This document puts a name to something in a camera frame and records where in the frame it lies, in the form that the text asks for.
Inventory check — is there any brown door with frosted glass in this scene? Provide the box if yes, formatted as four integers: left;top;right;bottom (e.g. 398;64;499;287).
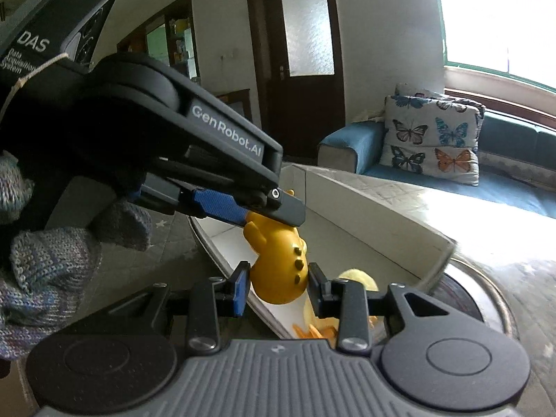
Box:
243;0;348;161

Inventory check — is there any white cardboard box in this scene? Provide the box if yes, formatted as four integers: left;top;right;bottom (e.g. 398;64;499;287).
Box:
188;162;455;340

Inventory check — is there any beige string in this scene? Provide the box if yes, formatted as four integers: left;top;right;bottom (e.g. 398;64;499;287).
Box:
8;53;70;101

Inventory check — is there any large butterfly print pillow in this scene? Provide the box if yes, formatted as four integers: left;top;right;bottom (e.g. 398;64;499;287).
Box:
379;94;486;187

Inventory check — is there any small butterfly print pillow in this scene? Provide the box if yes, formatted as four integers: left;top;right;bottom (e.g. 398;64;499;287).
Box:
393;82;450;100

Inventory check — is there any blue sofa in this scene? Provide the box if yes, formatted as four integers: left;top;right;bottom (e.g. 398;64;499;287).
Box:
318;108;556;220

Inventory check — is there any round metal-rimmed tray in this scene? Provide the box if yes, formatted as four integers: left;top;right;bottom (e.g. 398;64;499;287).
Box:
428;255;521;338

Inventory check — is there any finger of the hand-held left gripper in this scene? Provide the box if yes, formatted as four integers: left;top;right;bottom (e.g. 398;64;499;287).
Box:
139;77;307;229

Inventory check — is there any pale yellow plush chick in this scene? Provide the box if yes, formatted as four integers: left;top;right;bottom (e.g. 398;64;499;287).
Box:
292;268;379;340

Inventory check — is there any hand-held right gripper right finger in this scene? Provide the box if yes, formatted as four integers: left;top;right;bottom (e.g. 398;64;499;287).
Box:
308;265;484;353

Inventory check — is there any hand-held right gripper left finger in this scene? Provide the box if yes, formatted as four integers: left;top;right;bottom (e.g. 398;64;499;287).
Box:
93;261;252;354

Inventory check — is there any grey star print cloth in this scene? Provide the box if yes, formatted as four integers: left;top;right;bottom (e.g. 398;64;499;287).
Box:
143;174;556;404

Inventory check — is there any person's left hand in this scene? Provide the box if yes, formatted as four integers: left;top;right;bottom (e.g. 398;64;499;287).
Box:
0;152;154;359

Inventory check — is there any bright window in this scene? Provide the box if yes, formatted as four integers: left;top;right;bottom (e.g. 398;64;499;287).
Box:
433;0;556;93

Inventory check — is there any yellow rubber toy figure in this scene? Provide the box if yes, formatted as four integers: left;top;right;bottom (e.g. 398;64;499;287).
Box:
242;188;310;305

